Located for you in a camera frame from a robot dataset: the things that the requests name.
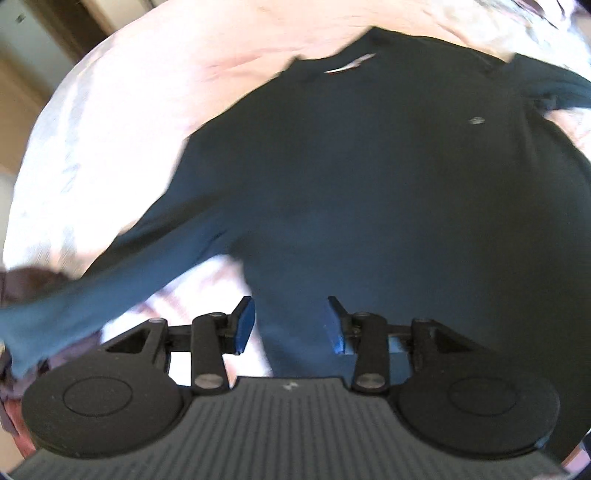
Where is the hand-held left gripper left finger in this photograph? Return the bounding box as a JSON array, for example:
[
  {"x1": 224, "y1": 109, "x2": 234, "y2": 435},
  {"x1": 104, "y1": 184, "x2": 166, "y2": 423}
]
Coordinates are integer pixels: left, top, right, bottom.
[{"x1": 104, "y1": 296, "x2": 256, "y2": 395}]

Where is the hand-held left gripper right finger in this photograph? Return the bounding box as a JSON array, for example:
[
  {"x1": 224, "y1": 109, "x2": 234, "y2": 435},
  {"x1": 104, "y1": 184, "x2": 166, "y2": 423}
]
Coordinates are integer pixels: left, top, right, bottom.
[{"x1": 327, "y1": 296, "x2": 481, "y2": 395}]

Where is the dark teal shirt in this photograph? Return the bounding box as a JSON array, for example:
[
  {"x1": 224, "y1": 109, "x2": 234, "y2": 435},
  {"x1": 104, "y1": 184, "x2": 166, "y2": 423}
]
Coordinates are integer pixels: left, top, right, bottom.
[{"x1": 0, "y1": 27, "x2": 591, "y2": 462}]

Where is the dark grey garment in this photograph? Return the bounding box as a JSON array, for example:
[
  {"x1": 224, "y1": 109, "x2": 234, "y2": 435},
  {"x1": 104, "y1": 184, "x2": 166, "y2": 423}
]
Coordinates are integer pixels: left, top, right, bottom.
[{"x1": 0, "y1": 267, "x2": 105, "y2": 416}]

